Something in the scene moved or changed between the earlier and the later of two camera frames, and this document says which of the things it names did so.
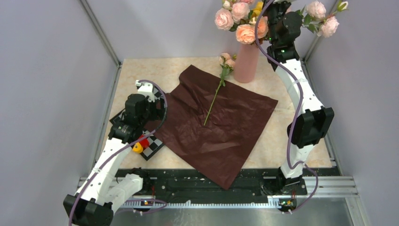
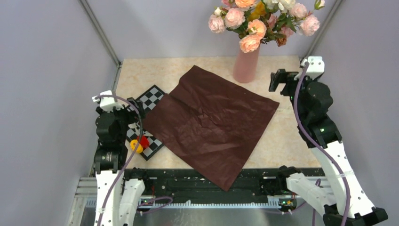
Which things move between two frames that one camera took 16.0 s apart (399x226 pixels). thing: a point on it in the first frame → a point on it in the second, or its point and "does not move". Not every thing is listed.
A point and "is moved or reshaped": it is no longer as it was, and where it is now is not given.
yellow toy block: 138,148 does not move
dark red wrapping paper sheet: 209,123 does not move
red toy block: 144,142 does not move
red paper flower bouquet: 227,64 → 245,4
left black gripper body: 152,112 → 131,116
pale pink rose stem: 314,17 is moved or reshaped
